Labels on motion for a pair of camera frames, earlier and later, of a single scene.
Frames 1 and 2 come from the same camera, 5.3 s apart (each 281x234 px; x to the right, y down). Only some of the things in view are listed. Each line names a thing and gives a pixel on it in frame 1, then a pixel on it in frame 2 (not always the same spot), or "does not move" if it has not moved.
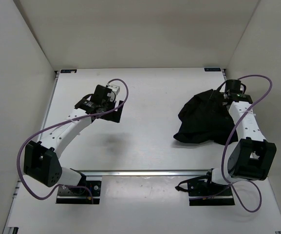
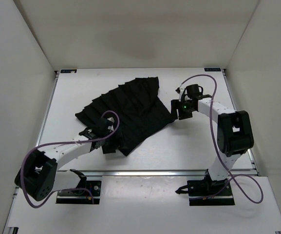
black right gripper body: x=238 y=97 to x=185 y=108
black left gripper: x=115 y=115 to x=117 y=143
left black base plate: x=80 y=195 does not move
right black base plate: x=203 y=188 does not move
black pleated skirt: x=205 y=117 to x=142 y=112
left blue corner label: x=68 y=70 does not move
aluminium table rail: x=145 y=173 does not move
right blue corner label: x=212 y=69 does not move
